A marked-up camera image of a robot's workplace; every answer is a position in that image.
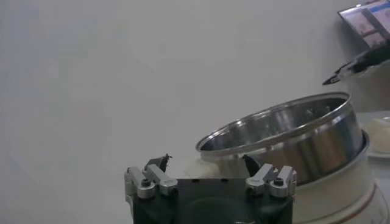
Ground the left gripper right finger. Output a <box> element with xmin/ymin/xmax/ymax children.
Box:
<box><xmin>242</xmin><ymin>154</ymin><xmax>298</xmax><ymax>198</ymax></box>

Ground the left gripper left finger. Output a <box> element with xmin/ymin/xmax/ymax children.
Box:
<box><xmin>124</xmin><ymin>153</ymin><xmax>179</xmax><ymax>200</ymax></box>

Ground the perforated steel steamer basket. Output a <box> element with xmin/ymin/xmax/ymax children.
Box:
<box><xmin>196</xmin><ymin>92</ymin><xmax>366</xmax><ymax>186</ymax></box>

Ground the white round plate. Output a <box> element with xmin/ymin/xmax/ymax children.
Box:
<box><xmin>356</xmin><ymin>111</ymin><xmax>390</xmax><ymax>159</ymax></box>

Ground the grey open laptop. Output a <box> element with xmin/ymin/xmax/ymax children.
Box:
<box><xmin>322</xmin><ymin>0</ymin><xmax>390</xmax><ymax>86</ymax></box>

